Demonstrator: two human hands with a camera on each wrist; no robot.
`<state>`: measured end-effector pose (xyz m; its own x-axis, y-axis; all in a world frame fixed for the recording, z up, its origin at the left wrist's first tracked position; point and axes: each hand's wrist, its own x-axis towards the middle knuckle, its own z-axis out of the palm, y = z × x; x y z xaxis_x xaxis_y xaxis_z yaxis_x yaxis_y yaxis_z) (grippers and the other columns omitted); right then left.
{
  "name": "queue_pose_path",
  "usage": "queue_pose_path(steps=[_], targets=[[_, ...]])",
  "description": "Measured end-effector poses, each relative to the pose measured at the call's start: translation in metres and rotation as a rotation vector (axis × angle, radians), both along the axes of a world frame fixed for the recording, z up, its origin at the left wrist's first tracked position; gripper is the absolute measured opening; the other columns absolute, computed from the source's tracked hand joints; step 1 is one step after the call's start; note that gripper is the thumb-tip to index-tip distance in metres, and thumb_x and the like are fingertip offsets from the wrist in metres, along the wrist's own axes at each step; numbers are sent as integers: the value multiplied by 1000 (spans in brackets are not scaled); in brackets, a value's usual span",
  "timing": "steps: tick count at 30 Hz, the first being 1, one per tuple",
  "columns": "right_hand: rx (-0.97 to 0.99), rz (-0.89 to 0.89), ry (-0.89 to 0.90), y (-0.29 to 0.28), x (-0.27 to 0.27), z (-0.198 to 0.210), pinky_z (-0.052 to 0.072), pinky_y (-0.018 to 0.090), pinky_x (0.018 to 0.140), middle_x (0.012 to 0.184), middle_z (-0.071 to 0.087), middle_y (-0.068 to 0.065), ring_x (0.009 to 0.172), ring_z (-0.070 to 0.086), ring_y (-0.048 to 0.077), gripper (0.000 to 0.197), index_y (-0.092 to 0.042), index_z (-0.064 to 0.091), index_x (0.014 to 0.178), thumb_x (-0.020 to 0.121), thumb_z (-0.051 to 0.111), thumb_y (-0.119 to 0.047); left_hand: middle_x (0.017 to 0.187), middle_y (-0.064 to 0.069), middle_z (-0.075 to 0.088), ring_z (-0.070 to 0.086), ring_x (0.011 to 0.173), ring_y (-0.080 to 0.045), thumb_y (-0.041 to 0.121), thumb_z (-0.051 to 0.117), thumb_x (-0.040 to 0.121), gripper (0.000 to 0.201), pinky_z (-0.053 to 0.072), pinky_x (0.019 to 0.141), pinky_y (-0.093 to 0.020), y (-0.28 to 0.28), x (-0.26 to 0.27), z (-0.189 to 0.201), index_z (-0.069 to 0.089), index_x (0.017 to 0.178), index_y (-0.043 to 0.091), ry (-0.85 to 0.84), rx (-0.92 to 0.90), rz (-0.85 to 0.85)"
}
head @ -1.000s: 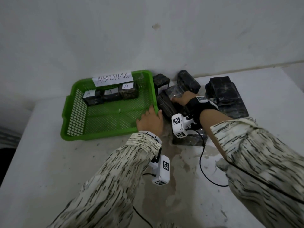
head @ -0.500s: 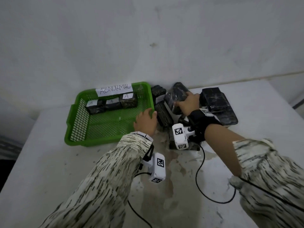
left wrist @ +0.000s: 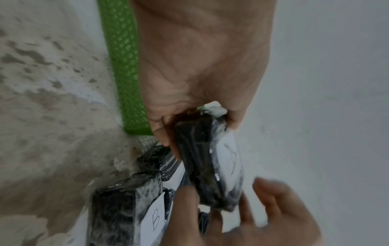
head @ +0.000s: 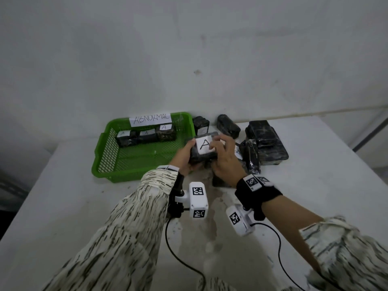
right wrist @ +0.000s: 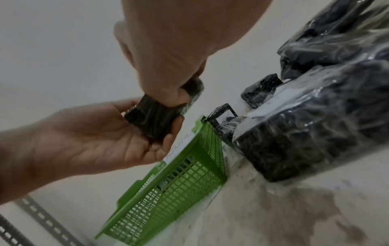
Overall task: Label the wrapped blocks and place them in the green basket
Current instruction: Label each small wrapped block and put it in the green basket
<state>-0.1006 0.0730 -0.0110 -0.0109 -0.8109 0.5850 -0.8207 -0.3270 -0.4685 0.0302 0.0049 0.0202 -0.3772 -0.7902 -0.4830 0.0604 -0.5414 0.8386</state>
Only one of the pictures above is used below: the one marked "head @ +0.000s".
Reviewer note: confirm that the person's left thumb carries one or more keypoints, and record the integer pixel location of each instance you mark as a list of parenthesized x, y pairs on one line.
[(191, 143)]

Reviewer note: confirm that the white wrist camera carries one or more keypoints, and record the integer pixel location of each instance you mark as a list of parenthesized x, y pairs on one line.
[(240, 221), (198, 200)]

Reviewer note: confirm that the green plastic basket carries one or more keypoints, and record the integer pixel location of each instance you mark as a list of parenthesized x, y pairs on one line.
[(133, 160)]

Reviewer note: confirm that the person's right thumb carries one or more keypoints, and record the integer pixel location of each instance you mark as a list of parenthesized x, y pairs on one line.
[(214, 147)]

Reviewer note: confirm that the person's right forearm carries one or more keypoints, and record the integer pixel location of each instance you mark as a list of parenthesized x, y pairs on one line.
[(327, 248)]

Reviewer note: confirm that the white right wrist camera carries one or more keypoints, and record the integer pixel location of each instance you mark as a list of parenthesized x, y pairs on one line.
[(240, 221)]

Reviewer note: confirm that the person's left forearm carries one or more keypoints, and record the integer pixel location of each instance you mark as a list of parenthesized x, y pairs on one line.
[(121, 233)]

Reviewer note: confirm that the person's left hand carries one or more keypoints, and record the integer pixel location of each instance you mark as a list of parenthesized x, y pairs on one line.
[(181, 159)]

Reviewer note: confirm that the white paper basket label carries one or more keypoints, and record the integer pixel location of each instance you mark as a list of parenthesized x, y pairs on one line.
[(150, 119)]

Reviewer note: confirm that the person's right hand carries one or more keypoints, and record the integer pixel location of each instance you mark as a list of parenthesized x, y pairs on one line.
[(228, 165)]

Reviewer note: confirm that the grey metal pipe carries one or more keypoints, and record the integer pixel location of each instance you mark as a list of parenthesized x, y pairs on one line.
[(368, 133)]

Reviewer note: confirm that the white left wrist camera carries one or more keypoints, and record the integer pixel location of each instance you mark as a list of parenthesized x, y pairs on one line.
[(198, 200)]

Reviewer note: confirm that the black block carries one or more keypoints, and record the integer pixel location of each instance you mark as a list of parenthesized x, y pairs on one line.
[(126, 139), (203, 146), (147, 137), (201, 125), (165, 133), (251, 158), (276, 155), (228, 126), (261, 132)]

